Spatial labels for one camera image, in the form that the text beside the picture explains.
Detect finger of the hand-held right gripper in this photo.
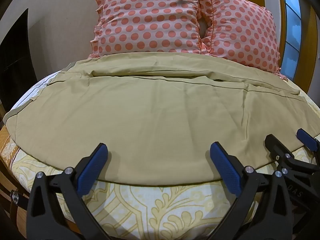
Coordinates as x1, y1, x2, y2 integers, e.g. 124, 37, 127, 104
296, 128, 320, 153
265, 134, 320, 175

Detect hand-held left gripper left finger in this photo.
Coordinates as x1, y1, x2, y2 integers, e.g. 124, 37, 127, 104
26, 143, 110, 240

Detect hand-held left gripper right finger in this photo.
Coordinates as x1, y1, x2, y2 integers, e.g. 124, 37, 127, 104
209, 141, 293, 240

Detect olive green bed sheet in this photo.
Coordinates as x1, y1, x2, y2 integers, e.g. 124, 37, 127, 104
4, 52, 313, 187

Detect yellow patterned bed sheet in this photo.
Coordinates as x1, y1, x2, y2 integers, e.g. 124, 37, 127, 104
0, 72, 320, 240

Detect pink polka dot pillow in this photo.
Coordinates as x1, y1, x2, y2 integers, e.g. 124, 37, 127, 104
89, 0, 213, 58
200, 0, 285, 78

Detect wooden bed frame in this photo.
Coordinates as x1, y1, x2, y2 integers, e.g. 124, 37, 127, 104
0, 152, 33, 240

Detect window with wooden frame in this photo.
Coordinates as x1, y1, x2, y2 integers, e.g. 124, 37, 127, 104
244, 0, 318, 79

